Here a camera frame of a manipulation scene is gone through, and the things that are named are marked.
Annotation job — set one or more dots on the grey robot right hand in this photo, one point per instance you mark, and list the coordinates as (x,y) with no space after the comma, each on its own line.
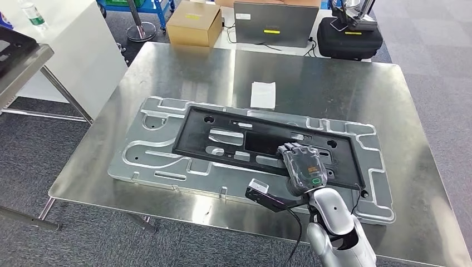
(306,166)

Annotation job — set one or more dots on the black plastic panel part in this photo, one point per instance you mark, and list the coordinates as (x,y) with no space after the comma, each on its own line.
(14,48)
(191,143)

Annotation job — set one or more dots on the steel workbench table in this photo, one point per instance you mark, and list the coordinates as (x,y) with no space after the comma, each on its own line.
(332,84)

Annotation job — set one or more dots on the white paper sheet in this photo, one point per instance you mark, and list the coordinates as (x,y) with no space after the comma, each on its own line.
(263,95)

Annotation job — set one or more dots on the black carrying case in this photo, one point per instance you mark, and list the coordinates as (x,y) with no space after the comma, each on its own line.
(350,44)

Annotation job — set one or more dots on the grey laptop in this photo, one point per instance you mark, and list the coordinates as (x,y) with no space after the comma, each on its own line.
(276,25)

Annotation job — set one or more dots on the grey device on stand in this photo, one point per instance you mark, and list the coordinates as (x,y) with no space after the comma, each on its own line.
(356,18)

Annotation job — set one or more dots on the silver metal fixture plate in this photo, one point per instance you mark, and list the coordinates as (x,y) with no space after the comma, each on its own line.
(147,162)

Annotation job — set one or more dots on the small cardboard box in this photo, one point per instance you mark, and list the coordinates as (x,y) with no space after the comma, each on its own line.
(191,25)

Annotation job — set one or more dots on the blue cart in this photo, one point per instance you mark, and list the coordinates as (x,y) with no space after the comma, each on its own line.
(158,7)

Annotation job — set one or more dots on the green plastic crate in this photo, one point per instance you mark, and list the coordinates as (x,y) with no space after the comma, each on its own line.
(121,3)

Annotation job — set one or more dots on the small steel table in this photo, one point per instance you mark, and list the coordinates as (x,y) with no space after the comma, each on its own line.
(22,70)

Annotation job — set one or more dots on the plastic water bottle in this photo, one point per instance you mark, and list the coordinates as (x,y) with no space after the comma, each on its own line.
(35,16)

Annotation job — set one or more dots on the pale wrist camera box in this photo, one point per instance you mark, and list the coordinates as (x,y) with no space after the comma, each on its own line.
(263,193)

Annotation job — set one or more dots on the stanchion post with chrome base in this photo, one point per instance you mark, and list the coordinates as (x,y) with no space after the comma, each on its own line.
(142,31)

